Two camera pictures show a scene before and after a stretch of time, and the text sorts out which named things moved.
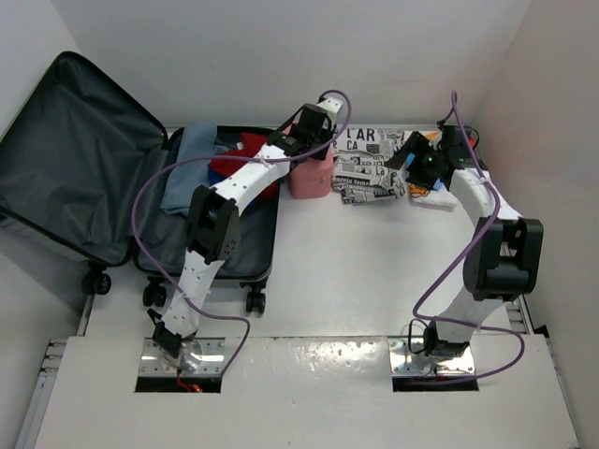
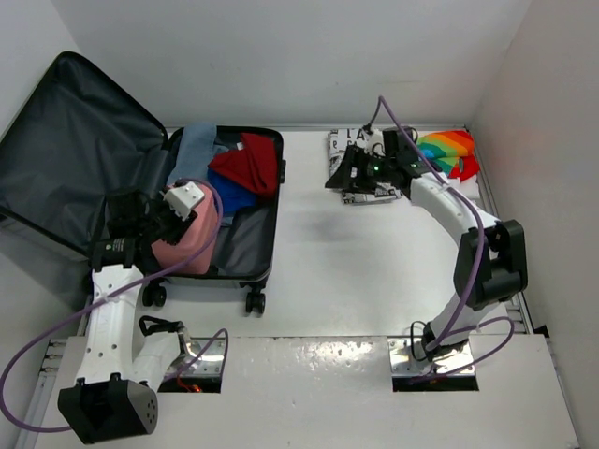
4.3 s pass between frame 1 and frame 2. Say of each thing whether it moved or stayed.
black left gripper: moved
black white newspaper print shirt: stayed
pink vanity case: moved
